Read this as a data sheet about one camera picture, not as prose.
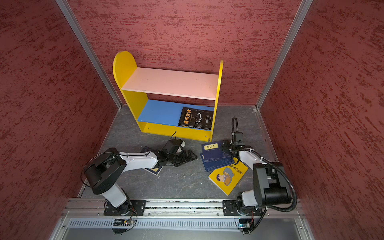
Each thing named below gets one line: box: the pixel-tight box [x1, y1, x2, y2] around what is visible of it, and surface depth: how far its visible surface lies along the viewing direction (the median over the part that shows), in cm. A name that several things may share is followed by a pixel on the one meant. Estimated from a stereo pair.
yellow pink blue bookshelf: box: [112, 51, 224, 142], surface depth 87 cm
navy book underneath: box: [200, 153, 233, 172], surface depth 89 cm
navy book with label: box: [201, 140, 231, 160], surface depth 96 cm
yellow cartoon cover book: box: [208, 160, 249, 196], surface depth 85 cm
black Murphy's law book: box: [178, 106, 214, 131], surface depth 94 cm
